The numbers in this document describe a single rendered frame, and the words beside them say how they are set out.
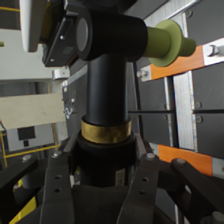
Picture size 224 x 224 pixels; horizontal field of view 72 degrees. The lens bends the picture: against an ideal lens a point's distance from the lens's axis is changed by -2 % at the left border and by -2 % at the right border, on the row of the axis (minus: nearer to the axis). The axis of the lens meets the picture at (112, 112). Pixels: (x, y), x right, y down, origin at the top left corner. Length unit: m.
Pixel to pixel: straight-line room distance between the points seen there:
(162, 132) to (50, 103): 4.33
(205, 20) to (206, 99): 0.10
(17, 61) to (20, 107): 1.15
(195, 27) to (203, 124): 0.13
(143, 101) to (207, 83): 0.13
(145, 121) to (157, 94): 0.06
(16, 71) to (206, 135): 4.45
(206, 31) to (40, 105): 4.40
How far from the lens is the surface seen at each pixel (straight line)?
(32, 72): 4.55
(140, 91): 0.33
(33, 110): 4.51
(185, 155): 0.27
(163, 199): 0.36
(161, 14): 0.31
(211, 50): 0.21
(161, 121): 0.29
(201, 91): 0.24
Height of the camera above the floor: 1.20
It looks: 28 degrees down
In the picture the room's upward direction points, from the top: 98 degrees counter-clockwise
